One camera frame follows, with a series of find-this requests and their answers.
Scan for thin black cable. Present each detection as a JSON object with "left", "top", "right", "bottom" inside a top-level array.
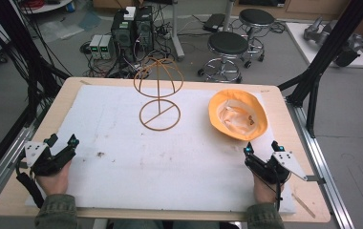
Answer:
[{"left": 271, "top": 170, "right": 283, "bottom": 212}]

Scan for grey metal stand leg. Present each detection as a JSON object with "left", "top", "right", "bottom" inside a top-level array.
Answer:
[{"left": 169, "top": 0, "right": 186, "bottom": 62}]

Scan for wire hat stand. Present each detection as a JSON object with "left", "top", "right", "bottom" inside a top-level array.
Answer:
[{"left": 133, "top": 57, "right": 184, "bottom": 132}]

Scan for orange bucket hat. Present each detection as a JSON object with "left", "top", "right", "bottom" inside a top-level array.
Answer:
[{"left": 207, "top": 88, "right": 269, "bottom": 142}]

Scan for wooden strip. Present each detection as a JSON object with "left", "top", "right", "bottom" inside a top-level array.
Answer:
[{"left": 290, "top": 192, "right": 317, "bottom": 219}]

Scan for black flat case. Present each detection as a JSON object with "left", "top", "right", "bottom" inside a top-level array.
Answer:
[{"left": 202, "top": 12, "right": 227, "bottom": 33}]

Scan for person's right hand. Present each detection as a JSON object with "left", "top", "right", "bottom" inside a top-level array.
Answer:
[{"left": 252, "top": 172, "right": 286, "bottom": 205}]

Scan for person's left hand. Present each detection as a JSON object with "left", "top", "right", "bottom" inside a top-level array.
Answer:
[{"left": 35, "top": 159, "right": 73, "bottom": 196}]

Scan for small metal bracket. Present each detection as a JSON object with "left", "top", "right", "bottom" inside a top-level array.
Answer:
[{"left": 306, "top": 175, "right": 327, "bottom": 186}]

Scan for round white table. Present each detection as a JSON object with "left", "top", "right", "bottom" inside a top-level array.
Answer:
[{"left": 19, "top": 0, "right": 75, "bottom": 15}]

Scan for black frame post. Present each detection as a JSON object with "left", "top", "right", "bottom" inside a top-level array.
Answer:
[
  {"left": 277, "top": 0, "right": 363, "bottom": 138},
  {"left": 0, "top": 0, "right": 72, "bottom": 128}
]

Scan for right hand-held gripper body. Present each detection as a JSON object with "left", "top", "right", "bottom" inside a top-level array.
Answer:
[{"left": 244, "top": 151, "right": 309, "bottom": 186}]

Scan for grey power supply unit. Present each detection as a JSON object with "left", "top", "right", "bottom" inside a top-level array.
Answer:
[
  {"left": 99, "top": 34, "right": 116, "bottom": 61},
  {"left": 88, "top": 33, "right": 104, "bottom": 60}
]

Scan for white box device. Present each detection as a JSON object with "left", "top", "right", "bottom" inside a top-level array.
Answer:
[{"left": 123, "top": 6, "right": 138, "bottom": 22}]

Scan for black computer tower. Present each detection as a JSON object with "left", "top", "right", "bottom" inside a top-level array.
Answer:
[
  {"left": 110, "top": 10, "right": 137, "bottom": 63},
  {"left": 134, "top": 5, "right": 156, "bottom": 54}
]

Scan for white foam mat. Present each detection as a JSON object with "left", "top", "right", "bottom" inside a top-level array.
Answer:
[{"left": 25, "top": 83, "right": 298, "bottom": 215}]

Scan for black round stool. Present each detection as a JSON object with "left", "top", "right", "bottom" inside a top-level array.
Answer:
[
  {"left": 197, "top": 31, "right": 250, "bottom": 85},
  {"left": 238, "top": 8, "right": 276, "bottom": 70}
]

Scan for thick black sleeved cable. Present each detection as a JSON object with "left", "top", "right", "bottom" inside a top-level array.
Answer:
[{"left": 14, "top": 159, "right": 46, "bottom": 210}]

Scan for white floor board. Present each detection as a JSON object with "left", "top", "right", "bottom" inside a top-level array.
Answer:
[{"left": 285, "top": 21, "right": 363, "bottom": 70}]

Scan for aluminium rail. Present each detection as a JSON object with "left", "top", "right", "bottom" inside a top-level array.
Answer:
[
  {"left": 285, "top": 97, "right": 356, "bottom": 229},
  {"left": 0, "top": 122, "right": 36, "bottom": 215}
]

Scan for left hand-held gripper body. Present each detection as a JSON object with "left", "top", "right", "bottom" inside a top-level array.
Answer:
[{"left": 16, "top": 141, "right": 76, "bottom": 177}]

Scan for grey robot part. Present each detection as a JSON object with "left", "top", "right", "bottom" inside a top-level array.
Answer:
[{"left": 303, "top": 16, "right": 363, "bottom": 68}]

